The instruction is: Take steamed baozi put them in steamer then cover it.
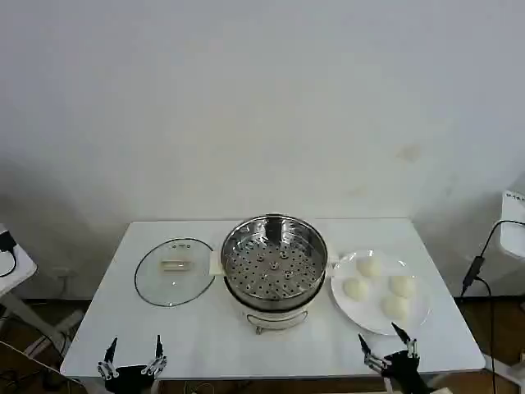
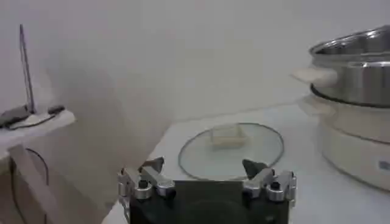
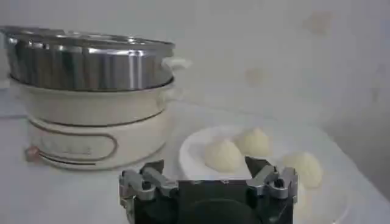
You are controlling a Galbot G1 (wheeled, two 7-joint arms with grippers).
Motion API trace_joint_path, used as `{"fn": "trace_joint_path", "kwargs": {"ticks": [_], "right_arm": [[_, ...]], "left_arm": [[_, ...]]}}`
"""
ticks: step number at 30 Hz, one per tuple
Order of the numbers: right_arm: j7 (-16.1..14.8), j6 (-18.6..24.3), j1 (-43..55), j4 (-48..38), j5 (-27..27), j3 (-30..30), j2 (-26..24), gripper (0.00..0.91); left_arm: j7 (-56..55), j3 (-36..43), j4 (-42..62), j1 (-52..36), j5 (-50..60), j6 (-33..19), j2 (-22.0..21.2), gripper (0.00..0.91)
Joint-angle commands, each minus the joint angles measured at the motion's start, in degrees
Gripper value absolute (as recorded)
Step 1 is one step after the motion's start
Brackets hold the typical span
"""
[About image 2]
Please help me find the round glass lid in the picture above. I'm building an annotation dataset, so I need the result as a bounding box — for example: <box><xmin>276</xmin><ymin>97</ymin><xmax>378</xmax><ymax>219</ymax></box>
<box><xmin>178</xmin><ymin>122</ymin><xmax>285</xmax><ymax>181</ymax></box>

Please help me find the thin black adapter cable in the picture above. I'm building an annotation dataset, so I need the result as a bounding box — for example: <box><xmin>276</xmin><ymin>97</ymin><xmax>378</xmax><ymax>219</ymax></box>
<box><xmin>7</xmin><ymin>105</ymin><xmax>66</xmax><ymax>131</ymax></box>

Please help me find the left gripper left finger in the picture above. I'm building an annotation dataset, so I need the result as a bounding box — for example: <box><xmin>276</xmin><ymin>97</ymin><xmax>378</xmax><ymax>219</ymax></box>
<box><xmin>118</xmin><ymin>156</ymin><xmax>177</xmax><ymax>201</ymax></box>

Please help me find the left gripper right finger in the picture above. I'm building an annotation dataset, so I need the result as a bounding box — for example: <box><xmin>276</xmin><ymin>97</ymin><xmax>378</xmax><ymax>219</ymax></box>
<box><xmin>241</xmin><ymin>158</ymin><xmax>297</xmax><ymax>203</ymax></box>

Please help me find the black power adapter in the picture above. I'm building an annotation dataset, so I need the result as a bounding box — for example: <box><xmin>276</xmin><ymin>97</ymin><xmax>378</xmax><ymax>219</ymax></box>
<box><xmin>0</xmin><ymin>105</ymin><xmax>32</xmax><ymax>128</ymax></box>

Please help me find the small white side table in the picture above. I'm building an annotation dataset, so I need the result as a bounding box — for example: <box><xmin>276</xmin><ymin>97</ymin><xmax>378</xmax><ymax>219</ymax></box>
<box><xmin>0</xmin><ymin>108</ymin><xmax>76</xmax><ymax>224</ymax></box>

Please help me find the thin dark upright rod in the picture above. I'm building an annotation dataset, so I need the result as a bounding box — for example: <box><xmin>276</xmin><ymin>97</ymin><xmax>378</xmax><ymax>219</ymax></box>
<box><xmin>19</xmin><ymin>24</ymin><xmax>37</xmax><ymax>114</ymax></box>

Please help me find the white electric pot base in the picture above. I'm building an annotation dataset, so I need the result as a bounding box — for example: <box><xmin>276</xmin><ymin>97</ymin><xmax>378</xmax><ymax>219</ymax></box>
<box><xmin>297</xmin><ymin>94</ymin><xmax>390</xmax><ymax>192</ymax></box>

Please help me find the steel steamer basket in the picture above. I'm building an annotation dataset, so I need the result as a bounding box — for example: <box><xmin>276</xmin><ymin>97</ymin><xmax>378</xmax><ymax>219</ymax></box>
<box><xmin>291</xmin><ymin>24</ymin><xmax>390</xmax><ymax>108</ymax></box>

